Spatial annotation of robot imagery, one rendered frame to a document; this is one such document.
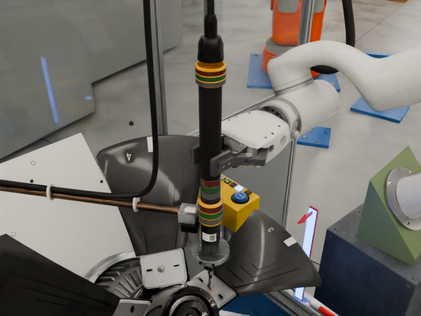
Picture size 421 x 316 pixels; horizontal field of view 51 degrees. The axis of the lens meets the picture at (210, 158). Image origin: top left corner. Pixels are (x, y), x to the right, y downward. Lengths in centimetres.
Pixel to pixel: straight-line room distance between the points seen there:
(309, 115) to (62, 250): 59
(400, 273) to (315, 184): 192
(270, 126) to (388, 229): 71
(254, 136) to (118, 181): 31
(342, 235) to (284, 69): 75
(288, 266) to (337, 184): 231
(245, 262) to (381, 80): 46
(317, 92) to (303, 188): 235
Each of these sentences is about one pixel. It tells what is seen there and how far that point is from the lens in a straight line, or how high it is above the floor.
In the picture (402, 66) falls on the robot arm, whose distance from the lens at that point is 76.
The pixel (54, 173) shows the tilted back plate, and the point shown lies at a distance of 103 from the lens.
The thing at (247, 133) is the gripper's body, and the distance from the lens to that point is 72.
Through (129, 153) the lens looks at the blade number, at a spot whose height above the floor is 141.
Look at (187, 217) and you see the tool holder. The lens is 76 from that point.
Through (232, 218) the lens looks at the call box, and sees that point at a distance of 128.
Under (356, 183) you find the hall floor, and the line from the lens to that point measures 332.
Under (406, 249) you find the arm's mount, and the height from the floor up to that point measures 98.
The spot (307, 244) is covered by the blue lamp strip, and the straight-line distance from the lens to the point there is 117.
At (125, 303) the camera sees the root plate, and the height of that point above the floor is 126.
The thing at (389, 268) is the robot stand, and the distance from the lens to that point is 139.
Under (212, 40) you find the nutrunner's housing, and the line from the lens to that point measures 60.
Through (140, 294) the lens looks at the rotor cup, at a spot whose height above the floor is 120.
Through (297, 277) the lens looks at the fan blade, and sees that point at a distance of 99.
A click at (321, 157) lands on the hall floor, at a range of 354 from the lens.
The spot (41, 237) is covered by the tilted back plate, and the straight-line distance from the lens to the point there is 101.
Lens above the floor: 188
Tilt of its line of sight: 33 degrees down
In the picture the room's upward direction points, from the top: straight up
